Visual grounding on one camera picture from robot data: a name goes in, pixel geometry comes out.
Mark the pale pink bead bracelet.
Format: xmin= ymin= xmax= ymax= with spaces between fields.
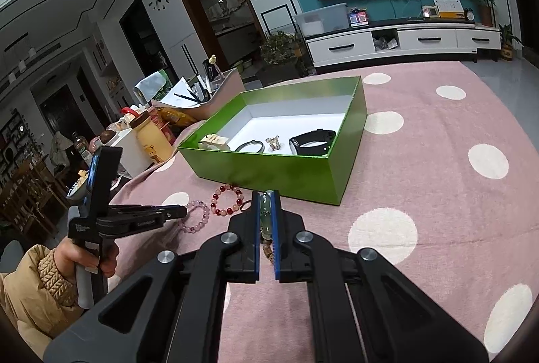
xmin=180 ymin=199 xmax=211 ymax=235

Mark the red pink bead bracelet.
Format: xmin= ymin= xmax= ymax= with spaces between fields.
xmin=210 ymin=183 xmax=246 ymax=218

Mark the green jade bracelet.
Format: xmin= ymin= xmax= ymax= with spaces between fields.
xmin=259 ymin=191 xmax=274 ymax=241

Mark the brown wooden bead bracelet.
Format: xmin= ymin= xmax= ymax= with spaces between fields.
xmin=261 ymin=238 xmax=277 ymax=265

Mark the small dark ring band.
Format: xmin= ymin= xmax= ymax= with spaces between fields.
xmin=235 ymin=139 xmax=265 ymax=153

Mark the gold flower brooch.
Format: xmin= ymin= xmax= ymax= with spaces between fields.
xmin=266 ymin=136 xmax=281 ymax=152

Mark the black wristwatch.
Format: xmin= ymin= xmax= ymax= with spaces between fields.
xmin=289 ymin=129 xmax=336 ymax=157

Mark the tan jacket sleeve forearm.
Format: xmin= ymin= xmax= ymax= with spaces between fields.
xmin=1 ymin=244 xmax=83 ymax=358

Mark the person's left hand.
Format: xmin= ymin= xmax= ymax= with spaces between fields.
xmin=53 ymin=237 xmax=120 ymax=279

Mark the white square box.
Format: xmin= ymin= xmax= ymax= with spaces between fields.
xmin=105 ymin=129 xmax=154 ymax=179

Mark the yellow bear bottle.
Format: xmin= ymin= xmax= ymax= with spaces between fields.
xmin=130 ymin=110 xmax=173 ymax=163

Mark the white paper sheet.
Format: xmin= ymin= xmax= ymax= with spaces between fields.
xmin=161 ymin=77 xmax=200 ymax=108

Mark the pink desk organizer box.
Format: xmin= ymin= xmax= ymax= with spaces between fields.
xmin=152 ymin=66 xmax=246 ymax=121

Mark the green cardboard box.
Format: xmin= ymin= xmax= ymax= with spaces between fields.
xmin=179 ymin=77 xmax=367 ymax=205

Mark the pink polka dot tablecloth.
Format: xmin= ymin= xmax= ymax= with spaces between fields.
xmin=109 ymin=59 xmax=538 ymax=362

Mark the potted green plant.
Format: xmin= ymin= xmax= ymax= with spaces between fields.
xmin=256 ymin=30 xmax=309 ymax=87

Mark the clear plastic storage bin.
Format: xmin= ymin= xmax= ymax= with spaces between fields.
xmin=295 ymin=3 xmax=349 ymax=37

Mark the white tv cabinet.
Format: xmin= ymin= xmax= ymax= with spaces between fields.
xmin=306 ymin=22 xmax=502 ymax=68

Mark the small floor potted plant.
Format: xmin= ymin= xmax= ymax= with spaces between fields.
xmin=499 ymin=24 xmax=522 ymax=61

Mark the white yellow box on cabinet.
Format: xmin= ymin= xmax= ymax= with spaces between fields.
xmin=433 ymin=0 xmax=465 ymax=19

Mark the right potted plant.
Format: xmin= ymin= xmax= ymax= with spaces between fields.
xmin=472 ymin=0 xmax=495 ymax=27

